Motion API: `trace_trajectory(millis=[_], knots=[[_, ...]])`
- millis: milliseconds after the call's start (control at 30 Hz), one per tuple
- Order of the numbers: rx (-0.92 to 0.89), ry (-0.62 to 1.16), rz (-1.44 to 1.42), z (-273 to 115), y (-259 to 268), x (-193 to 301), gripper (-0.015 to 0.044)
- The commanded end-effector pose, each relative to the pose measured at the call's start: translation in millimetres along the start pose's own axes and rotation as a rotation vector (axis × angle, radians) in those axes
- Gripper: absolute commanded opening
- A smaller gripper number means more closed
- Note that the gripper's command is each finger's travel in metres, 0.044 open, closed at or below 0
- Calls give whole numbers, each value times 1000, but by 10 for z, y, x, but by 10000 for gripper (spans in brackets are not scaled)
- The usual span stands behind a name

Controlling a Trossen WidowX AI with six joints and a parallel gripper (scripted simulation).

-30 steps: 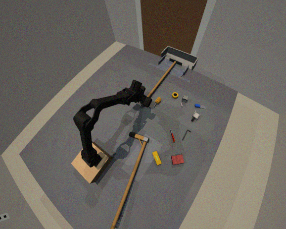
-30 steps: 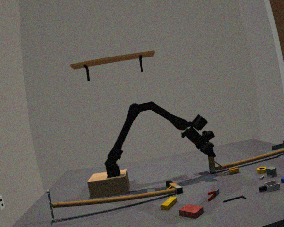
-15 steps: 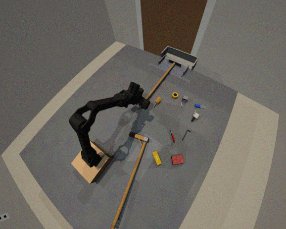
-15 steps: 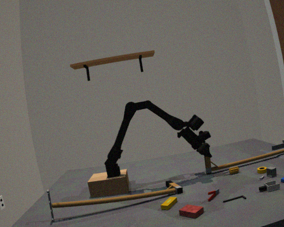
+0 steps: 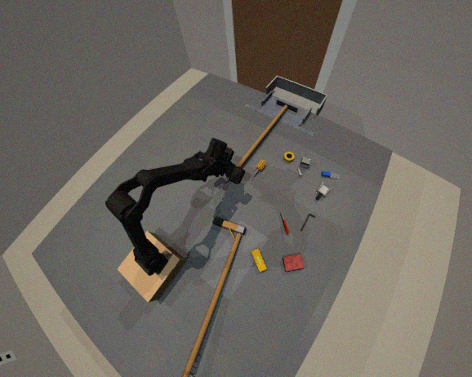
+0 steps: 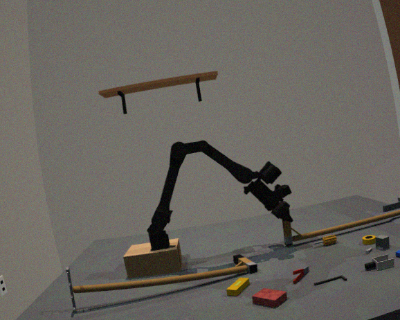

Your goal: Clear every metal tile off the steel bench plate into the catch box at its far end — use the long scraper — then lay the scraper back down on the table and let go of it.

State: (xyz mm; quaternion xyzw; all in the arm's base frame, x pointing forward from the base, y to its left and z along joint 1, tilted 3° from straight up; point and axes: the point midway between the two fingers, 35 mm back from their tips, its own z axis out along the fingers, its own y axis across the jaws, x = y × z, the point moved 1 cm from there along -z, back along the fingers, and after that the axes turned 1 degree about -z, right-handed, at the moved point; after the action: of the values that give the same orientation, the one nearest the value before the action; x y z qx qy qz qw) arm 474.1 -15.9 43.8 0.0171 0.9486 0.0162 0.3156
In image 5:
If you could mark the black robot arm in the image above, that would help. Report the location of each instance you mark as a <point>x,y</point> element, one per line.
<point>130,212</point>

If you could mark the red flat block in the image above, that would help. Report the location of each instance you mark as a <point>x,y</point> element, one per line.
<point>292,262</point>

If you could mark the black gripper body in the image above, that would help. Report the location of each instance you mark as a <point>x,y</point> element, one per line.
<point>236,173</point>

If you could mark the yellow ring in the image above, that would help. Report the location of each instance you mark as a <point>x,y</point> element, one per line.
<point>288,157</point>

